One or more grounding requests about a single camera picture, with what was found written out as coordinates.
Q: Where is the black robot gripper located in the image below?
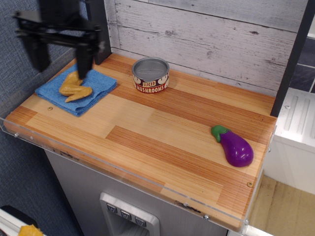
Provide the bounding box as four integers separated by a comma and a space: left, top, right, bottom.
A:
13, 0, 104, 79

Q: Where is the yellow toy chicken wing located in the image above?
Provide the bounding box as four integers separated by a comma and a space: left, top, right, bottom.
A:
59, 71, 93, 103

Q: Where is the folded blue cloth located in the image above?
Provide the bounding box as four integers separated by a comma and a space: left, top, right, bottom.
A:
35, 65, 117, 117

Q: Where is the sliced mushrooms tin can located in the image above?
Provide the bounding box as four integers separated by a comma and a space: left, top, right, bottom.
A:
132, 57, 170, 94

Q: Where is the silver toy fridge cabinet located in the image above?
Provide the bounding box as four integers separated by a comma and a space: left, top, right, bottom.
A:
46, 151, 228, 236

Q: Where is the silver dispenser button panel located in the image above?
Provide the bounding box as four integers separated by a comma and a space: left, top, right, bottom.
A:
99, 192, 160, 236

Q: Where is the yellow object bottom left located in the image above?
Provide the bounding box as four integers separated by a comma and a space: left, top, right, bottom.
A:
18, 225, 44, 236

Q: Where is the purple toy eggplant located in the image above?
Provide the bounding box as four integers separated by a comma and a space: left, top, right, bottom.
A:
211, 125, 254, 167

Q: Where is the white toy sink unit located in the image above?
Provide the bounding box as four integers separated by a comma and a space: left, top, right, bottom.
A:
263, 88, 315, 194

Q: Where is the right black frame post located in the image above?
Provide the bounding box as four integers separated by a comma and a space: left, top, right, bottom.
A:
270, 0, 315, 117

